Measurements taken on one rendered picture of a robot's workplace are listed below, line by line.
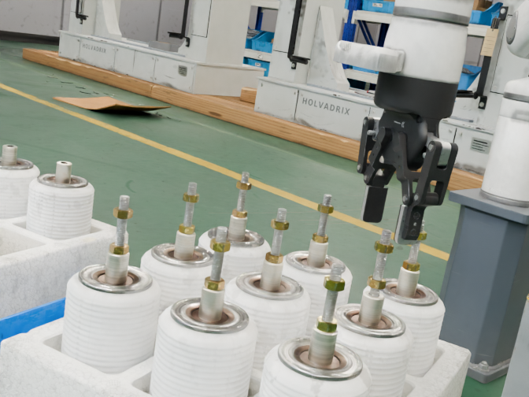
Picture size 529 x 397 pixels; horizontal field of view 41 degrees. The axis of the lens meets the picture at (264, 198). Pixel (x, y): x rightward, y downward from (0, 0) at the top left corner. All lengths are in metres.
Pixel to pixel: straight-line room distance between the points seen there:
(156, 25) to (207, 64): 4.22
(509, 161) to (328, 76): 2.47
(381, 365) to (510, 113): 0.64
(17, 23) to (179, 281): 6.82
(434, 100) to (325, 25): 3.07
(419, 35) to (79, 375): 0.44
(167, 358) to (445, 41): 0.38
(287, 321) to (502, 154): 0.61
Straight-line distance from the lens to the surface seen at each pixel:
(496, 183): 1.25
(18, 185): 1.16
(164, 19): 8.43
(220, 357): 0.65
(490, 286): 1.25
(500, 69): 3.00
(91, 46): 5.09
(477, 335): 1.28
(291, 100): 3.58
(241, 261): 0.89
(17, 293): 1.01
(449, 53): 0.66
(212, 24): 4.19
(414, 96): 0.65
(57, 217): 1.08
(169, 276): 0.80
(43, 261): 1.02
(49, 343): 0.79
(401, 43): 0.66
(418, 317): 0.81
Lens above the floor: 0.53
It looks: 14 degrees down
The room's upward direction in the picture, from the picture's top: 9 degrees clockwise
